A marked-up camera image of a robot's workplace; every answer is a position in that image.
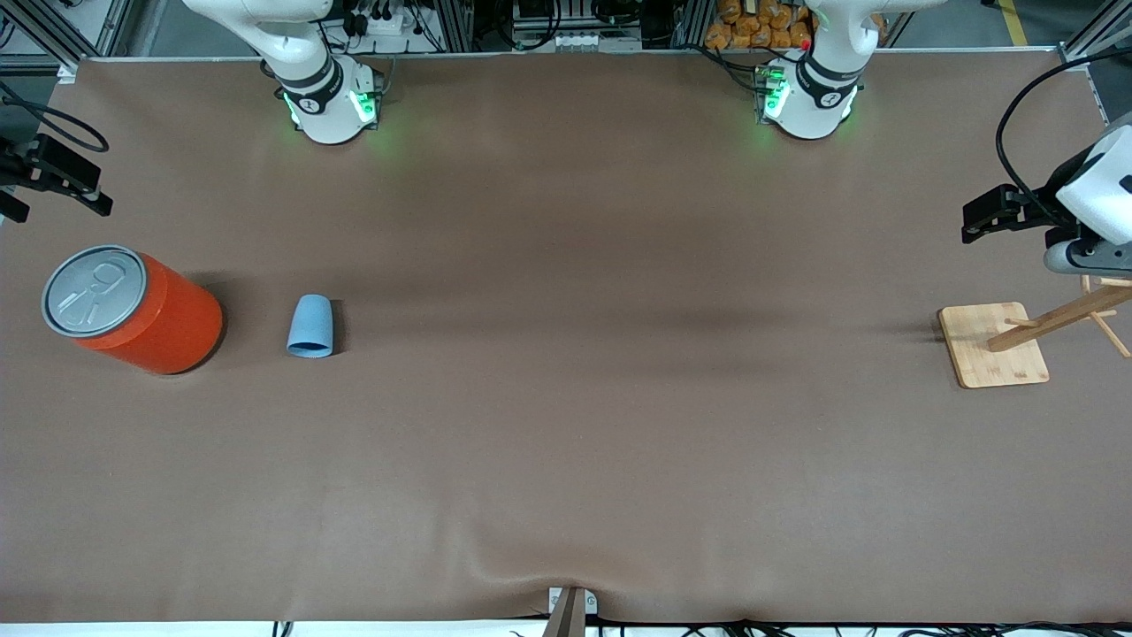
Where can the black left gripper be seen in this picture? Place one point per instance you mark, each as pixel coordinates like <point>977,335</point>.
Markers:
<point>1036,215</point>

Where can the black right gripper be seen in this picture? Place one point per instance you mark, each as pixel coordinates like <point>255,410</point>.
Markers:
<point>26,165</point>

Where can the blue plastic cup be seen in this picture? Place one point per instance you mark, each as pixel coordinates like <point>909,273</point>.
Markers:
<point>309,327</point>

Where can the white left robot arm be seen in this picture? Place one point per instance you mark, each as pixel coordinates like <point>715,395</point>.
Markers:
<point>809,97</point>

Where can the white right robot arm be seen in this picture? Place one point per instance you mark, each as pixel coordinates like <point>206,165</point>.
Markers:
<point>323,97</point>

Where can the wooden mug tree stand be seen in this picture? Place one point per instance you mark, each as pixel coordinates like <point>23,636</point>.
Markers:
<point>990,354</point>

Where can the red can with grey lid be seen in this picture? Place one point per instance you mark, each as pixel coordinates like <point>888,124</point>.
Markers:
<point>159,318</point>

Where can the orange snack bag pile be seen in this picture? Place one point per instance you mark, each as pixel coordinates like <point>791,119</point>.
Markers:
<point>752,31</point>

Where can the white power strip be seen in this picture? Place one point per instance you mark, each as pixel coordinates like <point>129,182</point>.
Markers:
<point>389,25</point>

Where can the brown table mat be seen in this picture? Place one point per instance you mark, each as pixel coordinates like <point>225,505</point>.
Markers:
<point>566,265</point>

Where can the white terminal strip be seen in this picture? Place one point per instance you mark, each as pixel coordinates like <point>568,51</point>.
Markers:
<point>592,42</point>

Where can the black electronics box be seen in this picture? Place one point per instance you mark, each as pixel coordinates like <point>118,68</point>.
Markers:
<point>539,12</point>

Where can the aluminium frame profile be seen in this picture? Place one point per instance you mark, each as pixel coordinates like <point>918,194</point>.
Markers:
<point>1097,42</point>
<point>453,26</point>
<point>115,26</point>
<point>690,25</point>

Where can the metal clamp bracket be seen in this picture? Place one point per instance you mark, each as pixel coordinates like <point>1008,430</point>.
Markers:
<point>590,603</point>

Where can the brown camera pole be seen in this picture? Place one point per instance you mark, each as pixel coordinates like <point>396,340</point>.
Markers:
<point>566,619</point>

